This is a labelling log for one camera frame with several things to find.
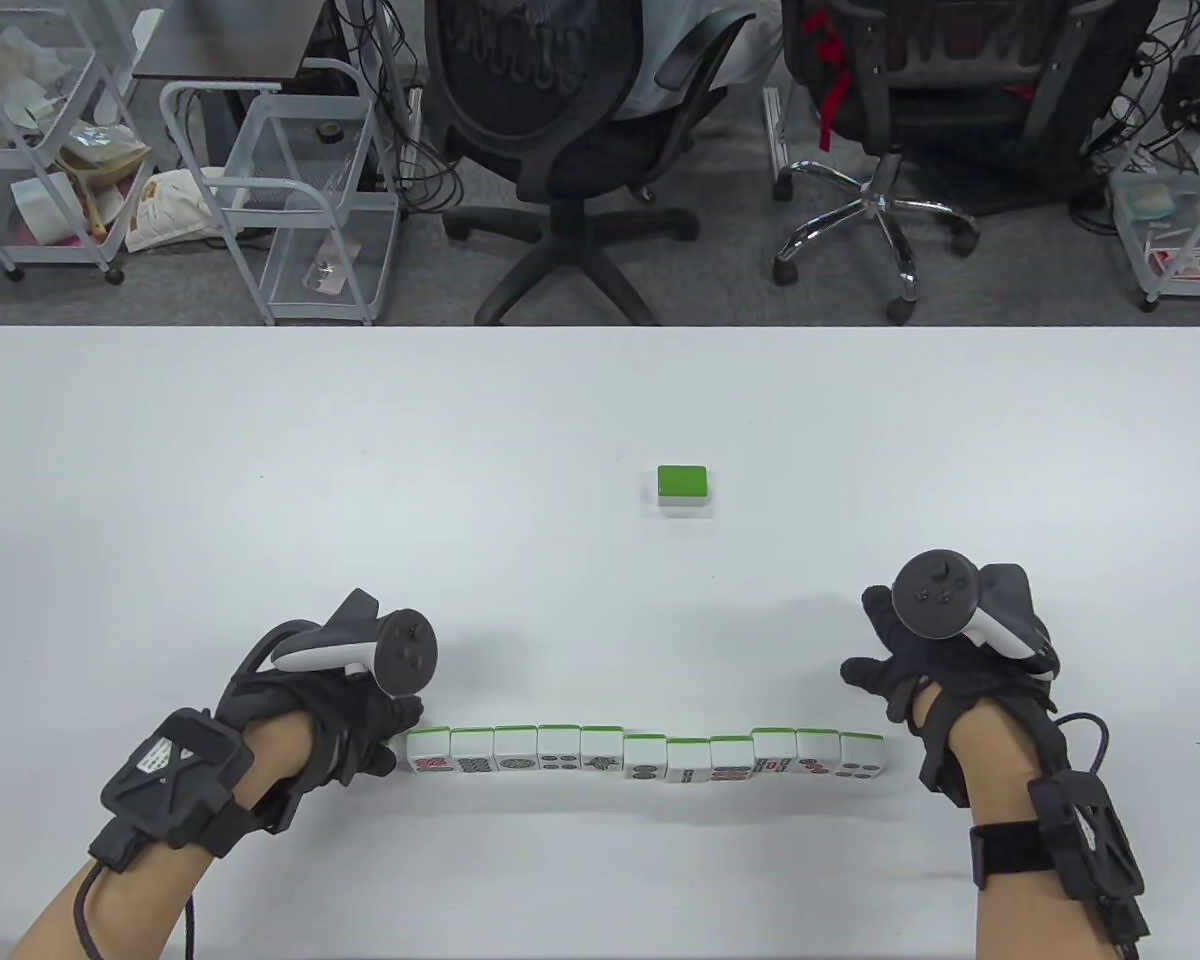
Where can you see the person's right hand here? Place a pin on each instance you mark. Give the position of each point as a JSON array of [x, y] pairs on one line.
[[945, 675]]

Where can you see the person's left hand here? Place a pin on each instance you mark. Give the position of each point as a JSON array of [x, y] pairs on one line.
[[355, 725]]

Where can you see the row of mahjong tiles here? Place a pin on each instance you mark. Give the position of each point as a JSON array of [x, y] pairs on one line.
[[732, 758]]

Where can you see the single green-backed mahjong tile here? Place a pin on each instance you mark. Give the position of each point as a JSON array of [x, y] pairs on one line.
[[682, 482], [646, 757]]

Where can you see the person's left forearm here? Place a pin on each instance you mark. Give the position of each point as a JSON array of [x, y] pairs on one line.
[[135, 905]]

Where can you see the person's right forearm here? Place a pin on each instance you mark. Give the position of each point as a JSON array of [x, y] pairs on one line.
[[1040, 920]]

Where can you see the black white right hand controller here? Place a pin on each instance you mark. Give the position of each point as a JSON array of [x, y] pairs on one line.
[[935, 593]]

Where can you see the black white hand controller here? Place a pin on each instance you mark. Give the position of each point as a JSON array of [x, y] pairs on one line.
[[405, 652], [935, 593]]

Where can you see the black white left hand controller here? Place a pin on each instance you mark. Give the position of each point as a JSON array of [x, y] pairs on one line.
[[405, 652]]

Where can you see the small clear packet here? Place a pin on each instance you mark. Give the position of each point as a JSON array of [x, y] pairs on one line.
[[325, 275]]

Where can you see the white cart with boxes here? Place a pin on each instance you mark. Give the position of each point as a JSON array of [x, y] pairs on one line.
[[1190, 290]]

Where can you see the red white box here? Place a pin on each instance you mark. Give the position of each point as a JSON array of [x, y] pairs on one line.
[[1190, 263]]

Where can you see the pale teal cloth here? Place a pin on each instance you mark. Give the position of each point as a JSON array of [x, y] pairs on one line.
[[1150, 205]]

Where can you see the white printed paper bag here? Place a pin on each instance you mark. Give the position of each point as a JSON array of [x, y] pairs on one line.
[[165, 215]]

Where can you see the black chair with chrome base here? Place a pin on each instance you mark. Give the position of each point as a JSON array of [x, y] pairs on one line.
[[960, 110]]

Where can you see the wooden utensil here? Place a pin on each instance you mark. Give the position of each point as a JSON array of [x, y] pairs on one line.
[[92, 210]]

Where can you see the red garment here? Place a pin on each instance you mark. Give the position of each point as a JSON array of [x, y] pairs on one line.
[[836, 95]]

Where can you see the black tape roll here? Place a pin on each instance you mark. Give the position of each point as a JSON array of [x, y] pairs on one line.
[[322, 130]]

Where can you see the white paper sheet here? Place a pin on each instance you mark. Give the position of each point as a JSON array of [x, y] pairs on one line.
[[45, 205]]

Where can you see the clear plastic bag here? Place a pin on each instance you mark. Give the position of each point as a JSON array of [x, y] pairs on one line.
[[100, 150]]

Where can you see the white cart far right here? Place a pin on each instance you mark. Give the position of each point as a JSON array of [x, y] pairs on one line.
[[1130, 60]]

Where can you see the black mesh office chair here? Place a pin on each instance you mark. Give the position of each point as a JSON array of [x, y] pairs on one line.
[[530, 90]]

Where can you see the dark brown desk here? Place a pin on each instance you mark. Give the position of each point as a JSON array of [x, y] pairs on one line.
[[230, 40]]

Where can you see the crumpled white plastic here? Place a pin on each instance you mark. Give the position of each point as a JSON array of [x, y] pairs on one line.
[[5, 60]]

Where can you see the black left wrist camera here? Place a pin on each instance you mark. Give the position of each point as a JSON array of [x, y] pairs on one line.
[[165, 775]]

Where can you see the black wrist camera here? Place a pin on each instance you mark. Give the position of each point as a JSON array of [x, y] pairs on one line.
[[165, 775], [1090, 830]]

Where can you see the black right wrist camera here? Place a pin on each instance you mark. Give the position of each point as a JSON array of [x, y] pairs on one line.
[[1090, 830]]

